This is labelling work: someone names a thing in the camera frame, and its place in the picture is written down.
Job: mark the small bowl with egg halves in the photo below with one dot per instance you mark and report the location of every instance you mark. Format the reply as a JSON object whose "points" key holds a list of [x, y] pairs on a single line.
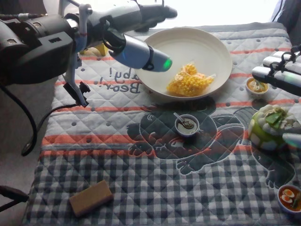
{"points": [[288, 199]]}

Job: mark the black stand piece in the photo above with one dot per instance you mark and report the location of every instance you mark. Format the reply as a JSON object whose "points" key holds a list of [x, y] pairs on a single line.
{"points": [[14, 194]]}

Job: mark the brown sponge block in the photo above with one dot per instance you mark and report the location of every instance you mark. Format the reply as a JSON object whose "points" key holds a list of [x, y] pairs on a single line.
{"points": [[90, 199]]}

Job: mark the small bowl with orange soup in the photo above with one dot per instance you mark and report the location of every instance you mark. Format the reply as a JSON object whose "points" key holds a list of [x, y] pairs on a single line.
{"points": [[256, 87]]}

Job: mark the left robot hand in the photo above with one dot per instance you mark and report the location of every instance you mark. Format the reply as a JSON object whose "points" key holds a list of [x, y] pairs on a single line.
{"points": [[117, 16]]}

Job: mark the yellow block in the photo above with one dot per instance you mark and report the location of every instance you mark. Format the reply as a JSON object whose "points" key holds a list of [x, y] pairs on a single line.
{"points": [[103, 49]]}

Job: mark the cream round plate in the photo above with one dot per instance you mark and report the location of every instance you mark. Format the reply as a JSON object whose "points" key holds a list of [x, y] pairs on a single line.
{"points": [[200, 49]]}

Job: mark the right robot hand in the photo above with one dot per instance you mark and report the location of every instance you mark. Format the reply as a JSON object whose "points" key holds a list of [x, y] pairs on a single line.
{"points": [[279, 75]]}

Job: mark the grey quilt with bear print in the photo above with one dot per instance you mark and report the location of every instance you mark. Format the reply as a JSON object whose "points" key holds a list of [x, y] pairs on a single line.
{"points": [[152, 169]]}

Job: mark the small bowl with dark soup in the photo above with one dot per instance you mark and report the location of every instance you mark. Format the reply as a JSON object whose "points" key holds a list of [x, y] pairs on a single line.
{"points": [[187, 126]]}

